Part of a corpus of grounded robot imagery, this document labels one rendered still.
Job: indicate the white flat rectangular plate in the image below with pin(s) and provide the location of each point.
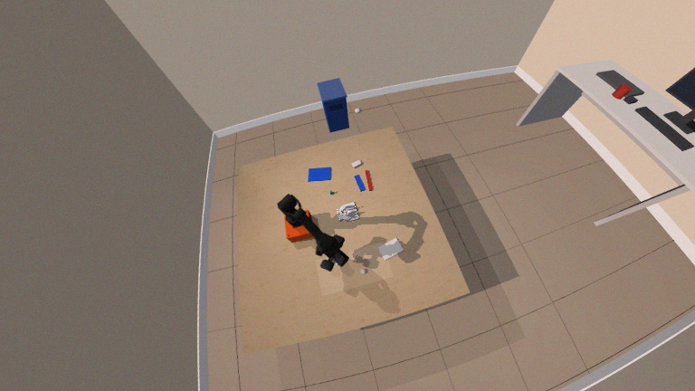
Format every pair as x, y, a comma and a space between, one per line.
390, 249

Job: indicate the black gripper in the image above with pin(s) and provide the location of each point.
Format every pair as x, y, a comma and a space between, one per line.
328, 264

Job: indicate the blue flat plate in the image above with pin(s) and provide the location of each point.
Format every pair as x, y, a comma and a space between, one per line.
359, 182
319, 174

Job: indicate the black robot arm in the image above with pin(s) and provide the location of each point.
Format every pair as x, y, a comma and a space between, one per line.
298, 218

